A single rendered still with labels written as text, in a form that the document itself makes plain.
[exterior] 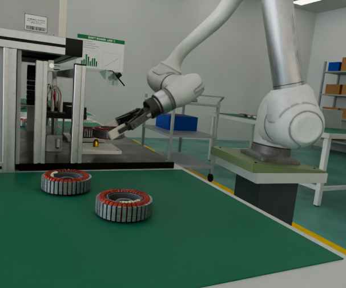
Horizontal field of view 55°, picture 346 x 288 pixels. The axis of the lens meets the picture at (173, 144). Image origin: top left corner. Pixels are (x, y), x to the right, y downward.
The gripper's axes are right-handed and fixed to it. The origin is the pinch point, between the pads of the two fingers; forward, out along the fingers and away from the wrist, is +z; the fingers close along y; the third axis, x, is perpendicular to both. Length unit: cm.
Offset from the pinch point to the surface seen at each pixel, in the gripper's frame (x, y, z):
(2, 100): 25.8, -20.5, 24.0
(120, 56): -13, 532, -170
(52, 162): 4.8, -18.5, 21.4
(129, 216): -1, -61, 14
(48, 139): 8.4, -3.7, 19.2
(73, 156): 3.8, -20.3, 15.7
